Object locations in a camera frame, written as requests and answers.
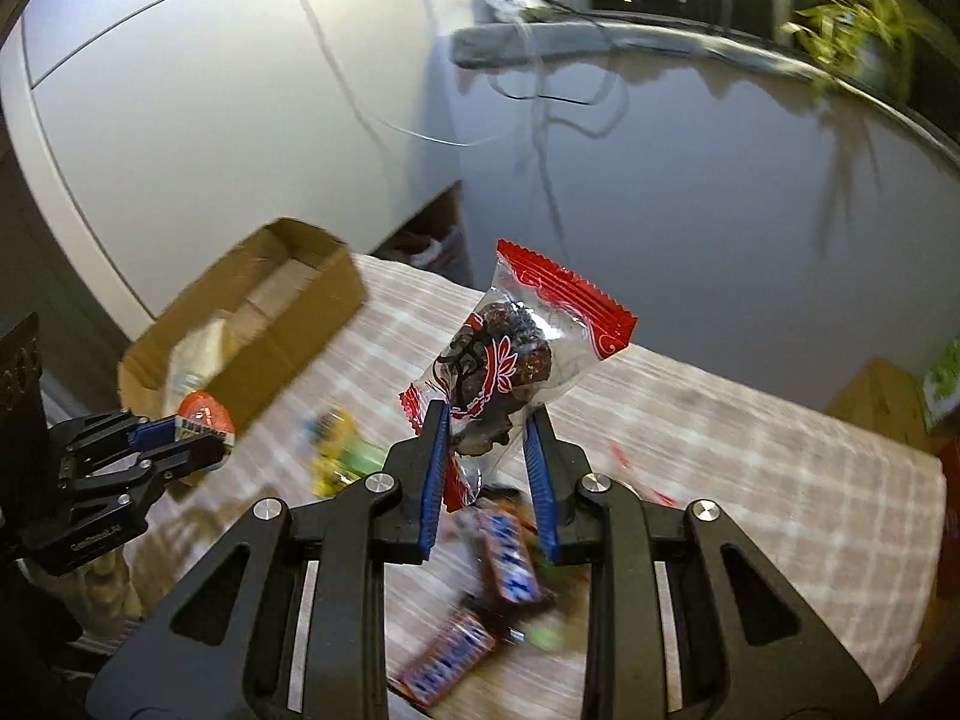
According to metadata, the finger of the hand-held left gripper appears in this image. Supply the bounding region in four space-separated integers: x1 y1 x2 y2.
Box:
46 409 181 475
56 435 232 522

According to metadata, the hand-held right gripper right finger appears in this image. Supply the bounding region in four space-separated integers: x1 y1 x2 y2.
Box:
523 406 882 720

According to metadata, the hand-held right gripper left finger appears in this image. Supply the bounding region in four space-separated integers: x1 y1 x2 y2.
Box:
88 399 455 720

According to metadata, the orange snack packet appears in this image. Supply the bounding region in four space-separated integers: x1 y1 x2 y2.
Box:
174 388 238 466

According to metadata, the clear red snack packet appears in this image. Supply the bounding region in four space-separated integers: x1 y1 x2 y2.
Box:
397 238 638 515

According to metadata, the green snack packet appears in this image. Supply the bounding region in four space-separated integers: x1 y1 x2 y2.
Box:
341 441 391 481
517 607 593 653

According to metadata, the cardboard box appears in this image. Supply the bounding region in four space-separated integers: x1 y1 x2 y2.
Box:
118 217 368 440

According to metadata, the brown snack bar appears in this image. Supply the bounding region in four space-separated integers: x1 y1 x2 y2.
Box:
472 502 560 608
397 607 500 706

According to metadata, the pale packet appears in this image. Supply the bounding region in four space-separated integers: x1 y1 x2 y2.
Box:
169 319 230 398

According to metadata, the yellow snack packet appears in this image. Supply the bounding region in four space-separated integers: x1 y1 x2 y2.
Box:
307 406 361 500

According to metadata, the black snack packet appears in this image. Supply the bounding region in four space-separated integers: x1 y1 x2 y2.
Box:
457 589 556 627

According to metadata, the checked table cloth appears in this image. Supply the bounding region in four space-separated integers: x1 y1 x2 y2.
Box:
120 251 947 720

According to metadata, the white power adapter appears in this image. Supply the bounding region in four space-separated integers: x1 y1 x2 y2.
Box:
471 0 541 27

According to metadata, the green potted plant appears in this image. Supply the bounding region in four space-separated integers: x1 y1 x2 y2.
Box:
780 0 931 98

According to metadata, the black cable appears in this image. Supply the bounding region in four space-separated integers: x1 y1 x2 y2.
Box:
472 0 631 140

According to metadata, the white cable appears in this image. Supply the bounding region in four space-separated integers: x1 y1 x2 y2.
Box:
289 0 571 256

